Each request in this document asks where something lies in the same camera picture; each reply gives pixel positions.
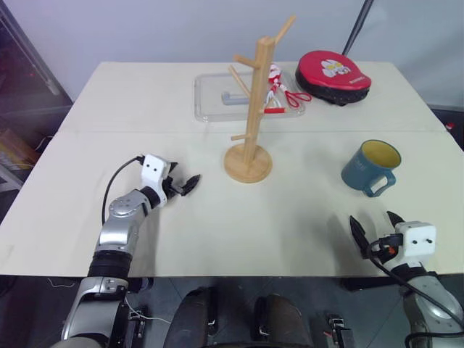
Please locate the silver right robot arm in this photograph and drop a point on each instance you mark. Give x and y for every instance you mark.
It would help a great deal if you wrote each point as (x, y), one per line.
(431, 301)

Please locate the wooden mug tree stand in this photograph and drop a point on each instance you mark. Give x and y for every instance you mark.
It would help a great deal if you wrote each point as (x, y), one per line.
(253, 108)

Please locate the black tripod leg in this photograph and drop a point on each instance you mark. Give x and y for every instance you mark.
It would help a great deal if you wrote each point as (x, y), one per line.
(357, 25)

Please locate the dark rounded shape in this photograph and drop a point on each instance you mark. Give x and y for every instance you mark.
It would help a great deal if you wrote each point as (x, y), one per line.
(282, 322)
(190, 319)

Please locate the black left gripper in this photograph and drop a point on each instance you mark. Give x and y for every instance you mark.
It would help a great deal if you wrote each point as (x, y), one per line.
(172, 188)

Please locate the grey plastic tool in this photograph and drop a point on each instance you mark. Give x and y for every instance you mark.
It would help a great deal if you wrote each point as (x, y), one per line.
(232, 98)

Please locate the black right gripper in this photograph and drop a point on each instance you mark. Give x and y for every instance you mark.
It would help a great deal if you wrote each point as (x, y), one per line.
(386, 250)

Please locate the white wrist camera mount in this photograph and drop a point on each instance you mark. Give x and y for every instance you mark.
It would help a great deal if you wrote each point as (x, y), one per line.
(418, 241)
(154, 170)

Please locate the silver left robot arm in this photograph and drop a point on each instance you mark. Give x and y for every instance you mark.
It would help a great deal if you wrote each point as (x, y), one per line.
(119, 224)

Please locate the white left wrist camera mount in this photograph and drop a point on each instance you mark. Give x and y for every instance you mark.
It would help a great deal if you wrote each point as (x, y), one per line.
(154, 170)

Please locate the blue mug with yellow inside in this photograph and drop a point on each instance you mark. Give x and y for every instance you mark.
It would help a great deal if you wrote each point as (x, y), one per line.
(362, 170)

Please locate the clear plastic tray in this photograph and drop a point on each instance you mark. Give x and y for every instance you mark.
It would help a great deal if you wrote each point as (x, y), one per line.
(210, 98)

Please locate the brown cardboard box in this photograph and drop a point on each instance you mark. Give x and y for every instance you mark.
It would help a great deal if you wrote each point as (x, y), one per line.
(14, 148)

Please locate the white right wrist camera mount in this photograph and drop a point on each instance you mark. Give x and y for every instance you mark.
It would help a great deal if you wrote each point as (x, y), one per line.
(418, 241)

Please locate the red and black boxing pad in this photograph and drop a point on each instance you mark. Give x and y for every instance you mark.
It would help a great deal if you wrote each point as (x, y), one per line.
(333, 72)

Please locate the glass cabinet with metal frame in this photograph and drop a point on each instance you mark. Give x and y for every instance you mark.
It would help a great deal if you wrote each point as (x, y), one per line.
(25, 65)

